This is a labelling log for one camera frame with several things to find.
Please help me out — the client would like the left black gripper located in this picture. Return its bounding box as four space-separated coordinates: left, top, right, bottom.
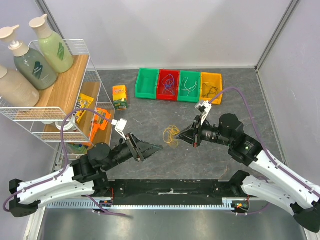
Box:
103 132 164 171

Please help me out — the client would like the yellow thin cable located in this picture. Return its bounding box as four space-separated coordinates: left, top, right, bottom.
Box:
162 124 181 149

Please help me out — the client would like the black thin cable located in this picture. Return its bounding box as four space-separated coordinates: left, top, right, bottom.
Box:
201 82 222 99

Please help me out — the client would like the blue thin cable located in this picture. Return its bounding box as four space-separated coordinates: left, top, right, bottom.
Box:
161 73 178 88
162 83 177 97

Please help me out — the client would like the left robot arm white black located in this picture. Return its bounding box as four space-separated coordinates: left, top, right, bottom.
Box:
4 133 163 218

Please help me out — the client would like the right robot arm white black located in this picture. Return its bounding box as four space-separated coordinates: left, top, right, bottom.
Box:
176 113 320 233

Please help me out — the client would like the green bin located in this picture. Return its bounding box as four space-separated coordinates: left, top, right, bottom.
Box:
135 68 160 100
177 70 201 103

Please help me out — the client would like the orange toy package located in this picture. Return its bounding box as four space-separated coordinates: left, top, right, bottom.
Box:
90 107 111 143

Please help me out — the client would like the red bin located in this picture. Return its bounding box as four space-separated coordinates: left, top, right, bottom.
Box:
156 69 180 101

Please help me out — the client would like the yellow green small box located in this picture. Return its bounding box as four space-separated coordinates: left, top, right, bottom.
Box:
112 84 129 110

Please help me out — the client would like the yellow bin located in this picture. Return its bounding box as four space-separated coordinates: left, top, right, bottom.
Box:
199 72 223 101

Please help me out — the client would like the left green bin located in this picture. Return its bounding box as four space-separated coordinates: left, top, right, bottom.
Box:
135 68 160 100

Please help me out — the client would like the colourful box on lower shelf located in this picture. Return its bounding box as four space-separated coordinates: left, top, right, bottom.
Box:
67 143 88 154

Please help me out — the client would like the yellow candy bag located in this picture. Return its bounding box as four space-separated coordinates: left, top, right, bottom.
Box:
73 93 94 124

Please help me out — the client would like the white tape roll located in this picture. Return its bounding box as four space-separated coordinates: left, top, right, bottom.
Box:
55 120 77 132

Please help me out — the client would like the light green pump bottle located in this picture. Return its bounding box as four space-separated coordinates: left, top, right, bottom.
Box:
29 14 74 73

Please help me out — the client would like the beige pump bottle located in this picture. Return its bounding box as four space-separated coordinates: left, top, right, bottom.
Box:
0 24 41 108

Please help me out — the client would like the dark green pump bottle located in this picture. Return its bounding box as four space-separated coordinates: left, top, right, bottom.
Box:
8 40 58 91

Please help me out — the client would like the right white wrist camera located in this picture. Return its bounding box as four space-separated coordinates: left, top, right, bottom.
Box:
195 100 212 125

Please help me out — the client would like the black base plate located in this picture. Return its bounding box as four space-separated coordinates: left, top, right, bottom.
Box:
95 179 248 204

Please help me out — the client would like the slotted cable duct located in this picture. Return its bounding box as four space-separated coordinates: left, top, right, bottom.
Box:
46 199 235 211

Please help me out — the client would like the white wire shelf rack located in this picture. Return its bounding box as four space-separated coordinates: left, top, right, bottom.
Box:
0 39 115 165

